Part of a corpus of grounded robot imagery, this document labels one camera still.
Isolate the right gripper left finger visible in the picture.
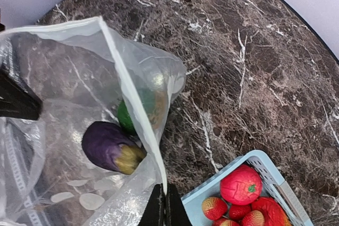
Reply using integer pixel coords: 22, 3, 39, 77
138, 184, 165, 226

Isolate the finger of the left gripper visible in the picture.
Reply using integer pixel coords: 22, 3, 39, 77
1, 68, 42, 121

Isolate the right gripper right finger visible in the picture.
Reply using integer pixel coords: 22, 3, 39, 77
165, 184, 191, 226

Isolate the purple toy eggplant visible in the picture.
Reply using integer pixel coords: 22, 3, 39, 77
81, 121, 146, 175

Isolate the clear dotted zip bag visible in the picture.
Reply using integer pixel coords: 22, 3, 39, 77
1, 16, 186, 225

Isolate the green toy lime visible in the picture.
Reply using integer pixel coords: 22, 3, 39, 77
117, 88, 169, 136

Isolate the light blue plastic basket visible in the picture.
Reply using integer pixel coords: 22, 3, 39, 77
181, 150, 313, 226

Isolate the red lychee bunch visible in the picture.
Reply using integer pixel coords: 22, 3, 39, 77
201, 197, 265, 226

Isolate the red orange toy pepper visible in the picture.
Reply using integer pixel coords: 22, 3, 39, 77
251, 197, 292, 226

